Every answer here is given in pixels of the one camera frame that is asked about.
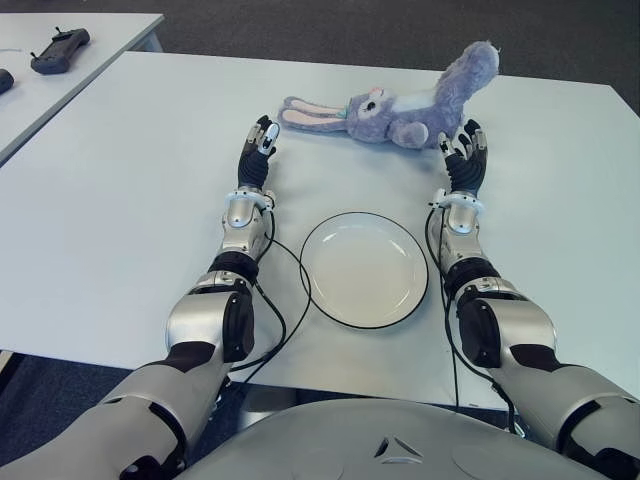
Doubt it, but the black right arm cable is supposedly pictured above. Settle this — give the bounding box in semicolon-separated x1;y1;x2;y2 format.
424;202;464;411

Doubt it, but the white plate black rim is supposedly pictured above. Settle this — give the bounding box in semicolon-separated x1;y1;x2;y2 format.
298;211;431;331

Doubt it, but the white side table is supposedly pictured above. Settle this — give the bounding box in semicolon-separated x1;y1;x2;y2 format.
0;12;166;166

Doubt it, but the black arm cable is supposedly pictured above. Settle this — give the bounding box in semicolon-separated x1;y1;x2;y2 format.
227;207;309;374
424;202;464;411

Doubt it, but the grey robot torso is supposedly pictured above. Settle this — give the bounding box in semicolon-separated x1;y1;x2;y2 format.
184;397;621;480

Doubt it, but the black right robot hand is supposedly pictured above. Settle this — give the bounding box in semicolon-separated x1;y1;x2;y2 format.
437;118;490;199

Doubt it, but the purple plush bunny doll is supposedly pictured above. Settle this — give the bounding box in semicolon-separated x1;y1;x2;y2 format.
277;40;501;150

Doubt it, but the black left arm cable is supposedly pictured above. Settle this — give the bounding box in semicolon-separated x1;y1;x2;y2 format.
227;207;309;374

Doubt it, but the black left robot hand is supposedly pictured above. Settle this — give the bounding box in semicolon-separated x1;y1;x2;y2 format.
235;114;280;194

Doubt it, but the black remote controller with antennas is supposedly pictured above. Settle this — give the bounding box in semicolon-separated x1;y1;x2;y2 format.
29;27;92;76

